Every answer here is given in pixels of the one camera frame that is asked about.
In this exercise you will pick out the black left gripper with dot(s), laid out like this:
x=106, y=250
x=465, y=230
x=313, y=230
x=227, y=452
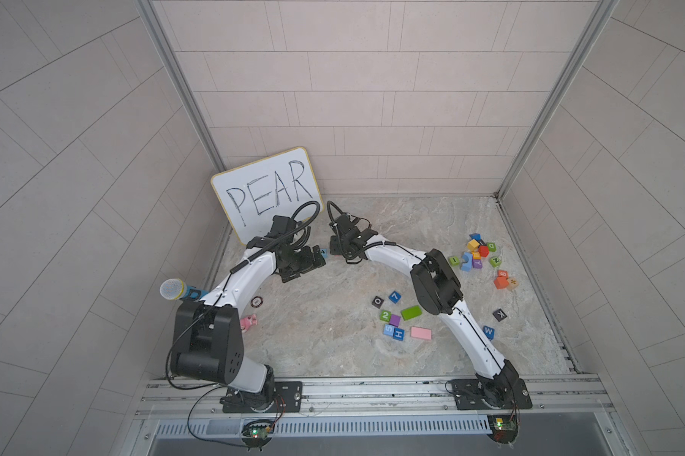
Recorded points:
x=309, y=259

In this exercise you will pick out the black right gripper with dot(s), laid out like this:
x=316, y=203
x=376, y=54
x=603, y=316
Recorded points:
x=341, y=247

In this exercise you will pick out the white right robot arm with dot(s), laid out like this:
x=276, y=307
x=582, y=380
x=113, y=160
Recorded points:
x=438, y=291

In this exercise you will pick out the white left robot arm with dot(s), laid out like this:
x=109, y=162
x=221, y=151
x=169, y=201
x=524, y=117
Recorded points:
x=208, y=341

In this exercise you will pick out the whiteboard with PEAR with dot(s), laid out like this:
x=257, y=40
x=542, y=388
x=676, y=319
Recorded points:
x=253, y=194

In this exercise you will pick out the black O block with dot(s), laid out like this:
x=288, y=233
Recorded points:
x=377, y=301

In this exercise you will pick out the blue 7 block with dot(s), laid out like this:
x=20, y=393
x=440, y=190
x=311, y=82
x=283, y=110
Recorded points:
x=395, y=297

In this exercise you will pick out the pink pig toy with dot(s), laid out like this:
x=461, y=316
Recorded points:
x=248, y=322

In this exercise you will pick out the purple small block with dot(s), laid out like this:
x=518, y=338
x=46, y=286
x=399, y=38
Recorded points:
x=395, y=320

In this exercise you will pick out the green rectangular block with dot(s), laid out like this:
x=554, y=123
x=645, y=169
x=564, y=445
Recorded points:
x=411, y=312

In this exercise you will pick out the blue H block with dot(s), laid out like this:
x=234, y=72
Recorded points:
x=399, y=334

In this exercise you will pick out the pink rectangular block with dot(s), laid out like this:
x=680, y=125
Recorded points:
x=421, y=333

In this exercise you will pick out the blue arch block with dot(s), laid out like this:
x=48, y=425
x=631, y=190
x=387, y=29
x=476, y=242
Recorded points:
x=466, y=262

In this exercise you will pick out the toy microphone on stand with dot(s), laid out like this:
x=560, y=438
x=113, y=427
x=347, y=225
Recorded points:
x=177, y=289

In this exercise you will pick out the yellow large cube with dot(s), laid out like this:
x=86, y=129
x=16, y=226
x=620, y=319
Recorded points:
x=473, y=245

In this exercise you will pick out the orange red plain cube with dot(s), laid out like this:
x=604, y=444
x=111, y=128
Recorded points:
x=501, y=283

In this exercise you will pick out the blue W block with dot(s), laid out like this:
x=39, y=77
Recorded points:
x=489, y=332

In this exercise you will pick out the black K block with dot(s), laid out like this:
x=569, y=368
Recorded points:
x=499, y=315

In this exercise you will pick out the left green circuit board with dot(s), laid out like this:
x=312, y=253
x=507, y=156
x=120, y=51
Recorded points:
x=257, y=434

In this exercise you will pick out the green circuit board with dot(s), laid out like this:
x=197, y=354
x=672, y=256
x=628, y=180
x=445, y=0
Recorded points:
x=257, y=434
x=504, y=429

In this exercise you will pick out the right green circuit board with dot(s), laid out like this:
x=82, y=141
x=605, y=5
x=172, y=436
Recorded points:
x=504, y=429

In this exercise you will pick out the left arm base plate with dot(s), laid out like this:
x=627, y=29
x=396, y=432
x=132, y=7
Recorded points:
x=285, y=396

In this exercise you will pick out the aluminium front rail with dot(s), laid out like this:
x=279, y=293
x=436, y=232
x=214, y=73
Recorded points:
x=362, y=396

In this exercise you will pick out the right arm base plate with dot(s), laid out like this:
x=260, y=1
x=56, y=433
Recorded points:
x=477, y=394

